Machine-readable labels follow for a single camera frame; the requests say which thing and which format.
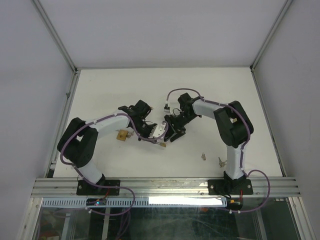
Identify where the aluminium front rail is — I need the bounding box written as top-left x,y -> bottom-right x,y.
31,176 -> 301,199

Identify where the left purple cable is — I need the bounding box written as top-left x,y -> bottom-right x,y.
60,113 -> 168,216

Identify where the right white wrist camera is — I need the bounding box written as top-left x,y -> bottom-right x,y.
163,100 -> 172,115

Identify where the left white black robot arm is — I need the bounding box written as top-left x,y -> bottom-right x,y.
57,100 -> 157,195

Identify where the small brass padlock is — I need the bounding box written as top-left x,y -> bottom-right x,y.
156,142 -> 167,148

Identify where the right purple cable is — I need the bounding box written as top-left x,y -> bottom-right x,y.
164,87 -> 271,215

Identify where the slotted grey cable duct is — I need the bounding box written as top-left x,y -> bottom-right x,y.
42,196 -> 227,209

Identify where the large brass padlock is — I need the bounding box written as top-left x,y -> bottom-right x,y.
116,129 -> 129,142

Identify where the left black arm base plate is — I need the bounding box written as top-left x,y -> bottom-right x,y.
76,179 -> 121,196

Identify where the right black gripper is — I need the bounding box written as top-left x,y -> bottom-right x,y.
164,111 -> 197,142

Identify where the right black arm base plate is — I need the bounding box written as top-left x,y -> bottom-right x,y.
207,179 -> 254,197

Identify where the silver key set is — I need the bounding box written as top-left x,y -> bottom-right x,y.
126,130 -> 135,139
201,152 -> 207,161
218,157 -> 227,168

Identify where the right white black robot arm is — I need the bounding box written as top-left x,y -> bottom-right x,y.
164,93 -> 254,194

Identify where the purple cable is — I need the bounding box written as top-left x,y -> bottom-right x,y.
60,113 -> 168,216
164,87 -> 271,215

